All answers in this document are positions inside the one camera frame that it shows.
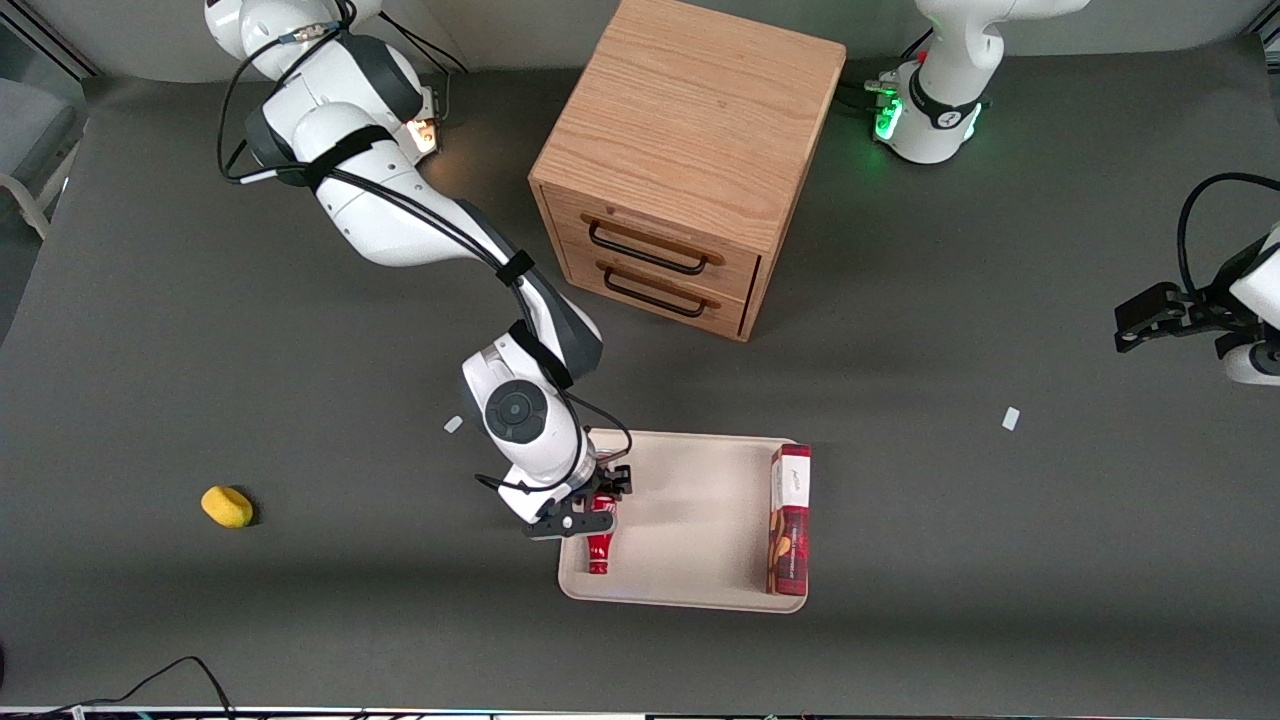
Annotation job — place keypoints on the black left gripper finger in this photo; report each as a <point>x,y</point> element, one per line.
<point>1150,302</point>
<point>1138,338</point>

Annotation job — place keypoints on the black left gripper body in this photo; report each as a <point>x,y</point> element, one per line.
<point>1203,309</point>

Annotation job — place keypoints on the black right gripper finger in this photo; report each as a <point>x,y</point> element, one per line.
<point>600,483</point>
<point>622,480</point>

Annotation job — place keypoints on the red coke bottle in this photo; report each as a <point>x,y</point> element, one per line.
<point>599,550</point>

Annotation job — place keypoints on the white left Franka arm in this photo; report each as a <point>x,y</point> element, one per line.
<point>945,90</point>

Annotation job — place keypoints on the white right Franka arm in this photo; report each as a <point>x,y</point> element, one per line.
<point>400,215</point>

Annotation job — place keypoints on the beige plastic tray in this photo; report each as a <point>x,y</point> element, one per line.
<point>690,520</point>

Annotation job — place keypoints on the red cookie box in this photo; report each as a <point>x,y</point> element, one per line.
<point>790,540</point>

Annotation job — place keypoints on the wooden drawer front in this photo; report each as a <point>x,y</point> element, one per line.
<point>730,315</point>
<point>740,275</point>

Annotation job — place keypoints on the yellow lemon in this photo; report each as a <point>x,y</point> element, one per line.
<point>227,506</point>

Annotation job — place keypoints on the wooden drawer cabinet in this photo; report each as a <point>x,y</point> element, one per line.
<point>690,100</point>

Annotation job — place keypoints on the grey chair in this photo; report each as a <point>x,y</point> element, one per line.
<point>35,125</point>

